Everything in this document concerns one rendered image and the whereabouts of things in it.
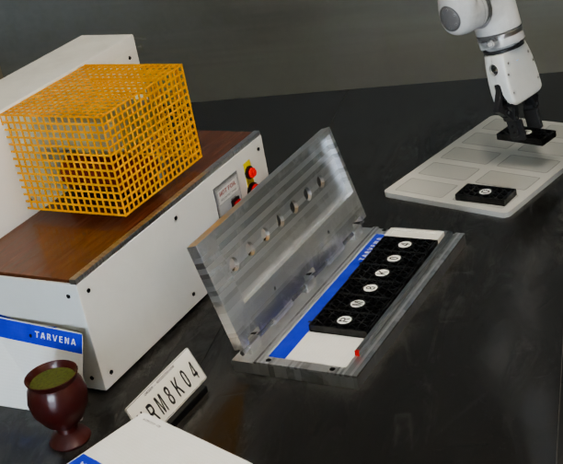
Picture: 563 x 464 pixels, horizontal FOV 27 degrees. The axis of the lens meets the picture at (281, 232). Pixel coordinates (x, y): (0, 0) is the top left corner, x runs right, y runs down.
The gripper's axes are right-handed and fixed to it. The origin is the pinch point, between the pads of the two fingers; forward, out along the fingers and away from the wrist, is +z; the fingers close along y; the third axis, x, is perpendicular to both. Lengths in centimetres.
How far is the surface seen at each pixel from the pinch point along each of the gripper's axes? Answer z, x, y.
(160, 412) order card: 6, 3, -94
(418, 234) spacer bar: 5.7, 0.9, -35.7
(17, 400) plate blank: 2, 28, -101
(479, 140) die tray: 4.6, 16.7, 6.7
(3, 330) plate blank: -8, 30, -98
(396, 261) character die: 6.1, -1.8, -45.1
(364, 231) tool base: 4.5, 11.8, -36.8
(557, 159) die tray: 8.6, -2.4, 3.3
